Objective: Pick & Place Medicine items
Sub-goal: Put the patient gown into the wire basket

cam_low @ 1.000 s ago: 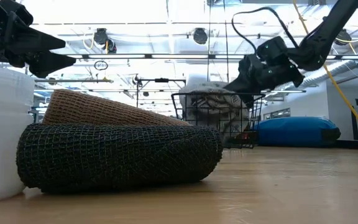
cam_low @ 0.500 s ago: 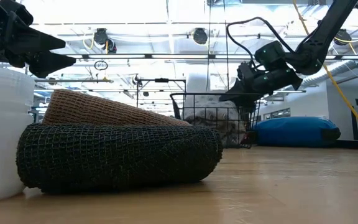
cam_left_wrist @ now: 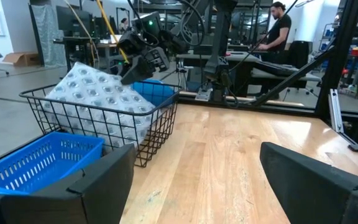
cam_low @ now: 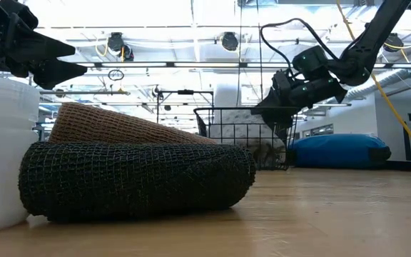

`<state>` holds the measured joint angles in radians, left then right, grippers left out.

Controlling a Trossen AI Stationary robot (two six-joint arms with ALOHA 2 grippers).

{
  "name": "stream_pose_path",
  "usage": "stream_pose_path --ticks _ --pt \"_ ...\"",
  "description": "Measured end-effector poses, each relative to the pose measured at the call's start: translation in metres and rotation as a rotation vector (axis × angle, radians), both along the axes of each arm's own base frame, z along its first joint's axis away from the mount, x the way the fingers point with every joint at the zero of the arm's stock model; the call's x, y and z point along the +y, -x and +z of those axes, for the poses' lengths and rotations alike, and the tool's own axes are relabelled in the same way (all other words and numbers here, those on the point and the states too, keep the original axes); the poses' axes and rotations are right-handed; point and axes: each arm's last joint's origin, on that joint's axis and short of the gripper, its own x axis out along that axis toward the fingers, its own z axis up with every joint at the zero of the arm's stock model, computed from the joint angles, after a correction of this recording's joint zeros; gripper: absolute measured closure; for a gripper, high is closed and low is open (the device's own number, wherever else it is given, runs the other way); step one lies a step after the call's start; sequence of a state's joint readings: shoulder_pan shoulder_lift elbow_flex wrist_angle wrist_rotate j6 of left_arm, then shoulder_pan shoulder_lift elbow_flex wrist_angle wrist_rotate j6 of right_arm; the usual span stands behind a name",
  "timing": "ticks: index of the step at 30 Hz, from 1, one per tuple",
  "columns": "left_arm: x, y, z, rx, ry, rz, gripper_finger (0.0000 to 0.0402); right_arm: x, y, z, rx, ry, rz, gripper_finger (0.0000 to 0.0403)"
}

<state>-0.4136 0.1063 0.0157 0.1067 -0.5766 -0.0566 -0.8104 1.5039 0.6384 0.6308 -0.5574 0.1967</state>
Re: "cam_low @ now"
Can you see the black elastic bandage roll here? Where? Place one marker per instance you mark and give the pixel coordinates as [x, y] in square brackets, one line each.
[137, 178]

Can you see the distant black metal frame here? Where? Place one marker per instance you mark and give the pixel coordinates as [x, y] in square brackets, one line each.
[185, 92]

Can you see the silver ventilation duct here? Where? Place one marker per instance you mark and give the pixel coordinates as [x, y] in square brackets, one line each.
[387, 80]

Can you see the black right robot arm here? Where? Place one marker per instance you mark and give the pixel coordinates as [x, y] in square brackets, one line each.
[380, 28]

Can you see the grey patterned fabric pouch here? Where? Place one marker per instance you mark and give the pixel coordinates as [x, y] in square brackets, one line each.
[241, 121]

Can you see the blue fabric pouch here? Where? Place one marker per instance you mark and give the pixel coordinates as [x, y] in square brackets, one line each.
[337, 150]

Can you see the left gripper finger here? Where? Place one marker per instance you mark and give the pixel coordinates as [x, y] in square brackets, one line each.
[45, 48]
[59, 73]

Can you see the white plastic pill bottle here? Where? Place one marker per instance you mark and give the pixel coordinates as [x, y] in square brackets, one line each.
[2, 160]

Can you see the tan elastic bandage roll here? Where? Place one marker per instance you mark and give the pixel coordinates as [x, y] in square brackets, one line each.
[120, 126]

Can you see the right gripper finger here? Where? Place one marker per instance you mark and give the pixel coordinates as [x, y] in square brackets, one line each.
[271, 109]
[289, 119]

